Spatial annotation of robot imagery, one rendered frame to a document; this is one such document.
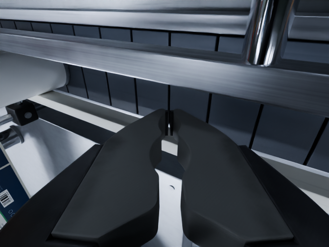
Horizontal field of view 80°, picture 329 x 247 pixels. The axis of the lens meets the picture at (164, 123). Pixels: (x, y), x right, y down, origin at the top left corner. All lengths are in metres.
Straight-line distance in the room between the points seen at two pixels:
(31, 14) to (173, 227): 0.33
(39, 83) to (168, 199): 0.20
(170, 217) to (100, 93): 0.19
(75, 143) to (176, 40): 0.24
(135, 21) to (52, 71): 0.12
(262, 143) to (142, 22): 0.14
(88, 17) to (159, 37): 0.08
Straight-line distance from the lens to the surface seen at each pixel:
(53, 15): 0.27
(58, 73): 0.27
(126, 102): 0.22
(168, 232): 0.33
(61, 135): 0.37
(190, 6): 0.21
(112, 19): 0.21
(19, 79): 0.25
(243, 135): 0.17
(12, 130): 0.54
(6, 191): 0.57
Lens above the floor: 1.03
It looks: 47 degrees down
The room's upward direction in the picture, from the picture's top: 131 degrees counter-clockwise
